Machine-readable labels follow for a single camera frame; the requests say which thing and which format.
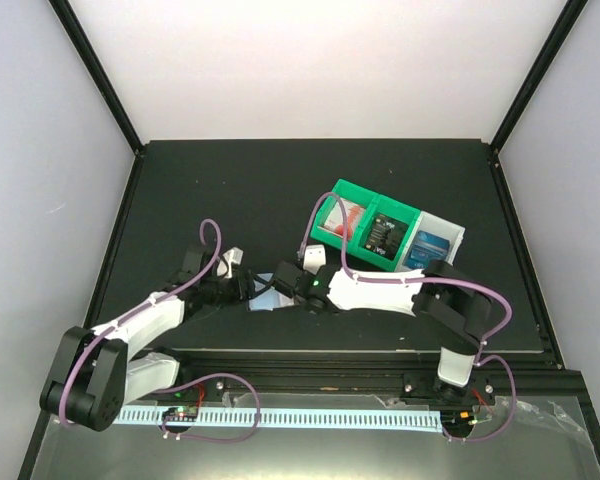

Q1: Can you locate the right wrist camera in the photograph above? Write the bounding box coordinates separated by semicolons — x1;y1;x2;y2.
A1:
302;244;327;274

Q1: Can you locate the black leather card holder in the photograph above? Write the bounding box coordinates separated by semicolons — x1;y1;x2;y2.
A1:
248;273;295;312

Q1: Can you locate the blue card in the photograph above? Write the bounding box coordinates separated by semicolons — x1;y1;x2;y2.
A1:
404;231;450;270

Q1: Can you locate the green bin left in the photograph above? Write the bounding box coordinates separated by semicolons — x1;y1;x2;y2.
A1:
309;179;379;255

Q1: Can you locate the purple cable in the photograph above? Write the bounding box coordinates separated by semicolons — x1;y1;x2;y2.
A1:
296;191;519;445
58;218;261;444

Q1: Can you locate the red white card stack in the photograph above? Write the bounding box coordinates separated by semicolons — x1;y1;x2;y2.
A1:
321;199;366;239

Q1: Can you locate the right circuit board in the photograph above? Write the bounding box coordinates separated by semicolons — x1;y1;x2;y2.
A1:
441;406;493;431

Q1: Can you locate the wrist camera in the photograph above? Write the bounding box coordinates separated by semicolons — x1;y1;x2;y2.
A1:
216;247;244;279
302;244;327;274

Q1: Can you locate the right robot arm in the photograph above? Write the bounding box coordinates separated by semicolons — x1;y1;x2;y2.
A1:
271;260;492;405

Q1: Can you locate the green bin middle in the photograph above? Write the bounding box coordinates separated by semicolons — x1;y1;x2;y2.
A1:
348;195;421;272

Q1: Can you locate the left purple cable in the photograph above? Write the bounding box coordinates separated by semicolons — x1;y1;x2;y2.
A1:
58;218;261;444

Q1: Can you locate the white bin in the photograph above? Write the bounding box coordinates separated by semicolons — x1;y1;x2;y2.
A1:
394;211;466;272

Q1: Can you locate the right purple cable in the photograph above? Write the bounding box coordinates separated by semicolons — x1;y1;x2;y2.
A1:
296;191;519;445

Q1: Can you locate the black aluminium frame rail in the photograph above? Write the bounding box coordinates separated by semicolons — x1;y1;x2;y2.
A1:
54;349;586;401

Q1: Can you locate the black vip card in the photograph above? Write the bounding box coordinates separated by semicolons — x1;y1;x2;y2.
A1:
363;213;408;261

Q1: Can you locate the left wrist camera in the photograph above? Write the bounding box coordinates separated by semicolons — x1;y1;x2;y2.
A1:
216;247;244;279

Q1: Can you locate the white slotted cable duct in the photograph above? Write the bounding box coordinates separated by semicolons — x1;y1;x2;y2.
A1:
114;405;442;433

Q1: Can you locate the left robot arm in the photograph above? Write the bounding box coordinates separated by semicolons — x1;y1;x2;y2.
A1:
39;245;254;431

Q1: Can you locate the green bin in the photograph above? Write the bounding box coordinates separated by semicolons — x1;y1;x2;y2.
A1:
309;179;379;255
348;195;421;272

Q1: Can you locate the left circuit board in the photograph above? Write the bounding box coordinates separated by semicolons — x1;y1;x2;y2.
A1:
162;405;199;424

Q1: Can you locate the circuit board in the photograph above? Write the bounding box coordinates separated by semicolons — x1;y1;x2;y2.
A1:
441;406;493;431
162;405;199;424

